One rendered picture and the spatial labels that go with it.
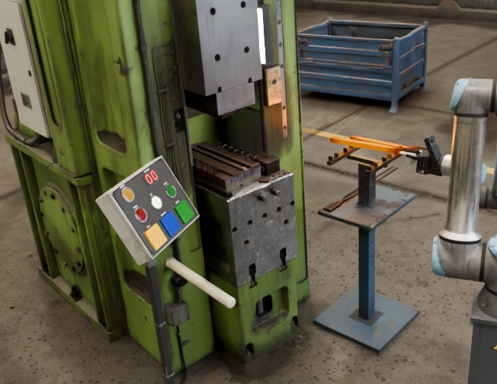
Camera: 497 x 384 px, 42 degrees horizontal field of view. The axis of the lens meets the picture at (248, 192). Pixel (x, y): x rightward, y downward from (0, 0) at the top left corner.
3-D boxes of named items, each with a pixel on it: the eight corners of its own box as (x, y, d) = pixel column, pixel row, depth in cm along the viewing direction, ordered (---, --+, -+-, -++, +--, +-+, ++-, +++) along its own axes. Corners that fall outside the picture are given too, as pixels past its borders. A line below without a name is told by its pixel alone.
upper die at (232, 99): (255, 103, 272) (254, 81, 268) (218, 116, 261) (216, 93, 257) (198, 86, 302) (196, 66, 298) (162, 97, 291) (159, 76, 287)
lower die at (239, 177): (261, 179, 287) (260, 161, 284) (226, 193, 276) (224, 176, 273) (206, 155, 317) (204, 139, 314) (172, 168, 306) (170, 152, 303)
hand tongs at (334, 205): (391, 167, 342) (391, 165, 342) (398, 169, 340) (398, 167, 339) (323, 209, 305) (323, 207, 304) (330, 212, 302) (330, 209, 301)
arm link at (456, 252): (478, 288, 233) (498, 79, 216) (428, 281, 239) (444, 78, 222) (479, 274, 247) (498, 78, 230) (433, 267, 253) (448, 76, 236)
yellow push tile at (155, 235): (168, 240, 231) (156, 222, 230) (157, 250, 225) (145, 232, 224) (164, 241, 232) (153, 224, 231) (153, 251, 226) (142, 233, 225)
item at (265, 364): (334, 346, 320) (334, 344, 319) (244, 405, 288) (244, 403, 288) (280, 312, 348) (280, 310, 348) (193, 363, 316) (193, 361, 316)
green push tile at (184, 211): (195, 214, 247) (184, 198, 246) (185, 224, 241) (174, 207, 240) (192, 216, 248) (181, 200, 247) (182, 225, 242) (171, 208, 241)
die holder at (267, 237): (298, 256, 310) (293, 172, 291) (237, 288, 290) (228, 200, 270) (227, 219, 350) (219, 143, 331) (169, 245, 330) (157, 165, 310)
